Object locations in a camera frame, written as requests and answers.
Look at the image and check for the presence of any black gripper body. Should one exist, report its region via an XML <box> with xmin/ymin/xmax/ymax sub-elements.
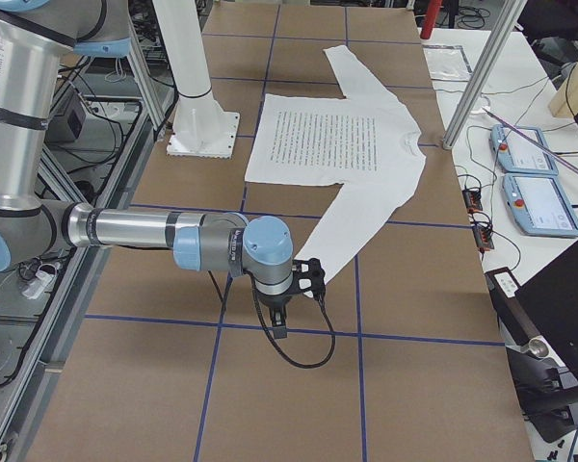
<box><xmin>261</xmin><ymin>294</ymin><xmax>290</xmax><ymax>315</ymax></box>

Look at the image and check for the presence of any white long-sleeve printed shirt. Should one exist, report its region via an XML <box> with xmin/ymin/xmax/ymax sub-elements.
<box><xmin>245</xmin><ymin>45</ymin><xmax>426</xmax><ymax>280</ymax></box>

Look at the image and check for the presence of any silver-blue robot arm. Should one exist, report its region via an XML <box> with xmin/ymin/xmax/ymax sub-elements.
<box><xmin>0</xmin><ymin>1</ymin><xmax>299</xmax><ymax>338</ymax></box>

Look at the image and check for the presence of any lower orange circuit board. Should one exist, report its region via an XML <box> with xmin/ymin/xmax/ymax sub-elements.
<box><xmin>472</xmin><ymin>224</ymin><xmax>494</xmax><ymax>253</ymax></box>

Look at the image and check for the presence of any orange circuit board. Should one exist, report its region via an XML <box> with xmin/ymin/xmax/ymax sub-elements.
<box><xmin>472</xmin><ymin>224</ymin><xmax>494</xmax><ymax>253</ymax></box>
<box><xmin>462</xmin><ymin>189</ymin><xmax>484</xmax><ymax>214</ymax></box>

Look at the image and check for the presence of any upper orange circuit board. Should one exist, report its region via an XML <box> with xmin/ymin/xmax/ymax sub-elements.
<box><xmin>462</xmin><ymin>189</ymin><xmax>484</xmax><ymax>214</ymax></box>

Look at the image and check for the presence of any black box white label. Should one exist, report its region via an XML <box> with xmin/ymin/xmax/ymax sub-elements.
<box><xmin>485</xmin><ymin>267</ymin><xmax>539</xmax><ymax>347</ymax></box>

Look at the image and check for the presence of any lower blue teach pendant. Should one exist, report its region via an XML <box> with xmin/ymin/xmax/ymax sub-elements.
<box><xmin>502</xmin><ymin>173</ymin><xmax>578</xmax><ymax>238</ymax></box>

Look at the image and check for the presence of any blue teach pendant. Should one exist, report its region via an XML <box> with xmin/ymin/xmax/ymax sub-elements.
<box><xmin>502</xmin><ymin>173</ymin><xmax>578</xmax><ymax>238</ymax></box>
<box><xmin>490</xmin><ymin>124</ymin><xmax>559</xmax><ymax>176</ymax></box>

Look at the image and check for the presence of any upper blue teach pendant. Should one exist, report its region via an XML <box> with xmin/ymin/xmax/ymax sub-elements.
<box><xmin>490</xmin><ymin>124</ymin><xmax>559</xmax><ymax>176</ymax></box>

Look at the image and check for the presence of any black laptop computer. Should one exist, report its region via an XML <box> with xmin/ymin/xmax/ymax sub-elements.
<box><xmin>515</xmin><ymin>240</ymin><xmax>578</xmax><ymax>379</ymax></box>

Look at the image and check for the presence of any clear plastic bag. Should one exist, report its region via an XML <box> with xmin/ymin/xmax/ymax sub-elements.
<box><xmin>423</xmin><ymin>44</ymin><xmax>473</xmax><ymax>82</ymax></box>

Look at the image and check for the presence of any red cylinder object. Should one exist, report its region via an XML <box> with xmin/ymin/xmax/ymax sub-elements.
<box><xmin>420</xmin><ymin>0</ymin><xmax>443</xmax><ymax>40</ymax></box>

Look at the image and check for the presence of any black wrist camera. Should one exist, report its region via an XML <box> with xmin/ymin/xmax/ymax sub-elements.
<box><xmin>290</xmin><ymin>258</ymin><xmax>326</xmax><ymax>301</ymax></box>

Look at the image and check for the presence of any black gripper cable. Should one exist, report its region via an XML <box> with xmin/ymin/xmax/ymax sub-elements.
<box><xmin>250</xmin><ymin>278</ymin><xmax>337</xmax><ymax>370</ymax></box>

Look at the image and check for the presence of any aluminium frame post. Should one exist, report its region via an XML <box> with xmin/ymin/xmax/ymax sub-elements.
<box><xmin>442</xmin><ymin>0</ymin><xmax>527</xmax><ymax>150</ymax></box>

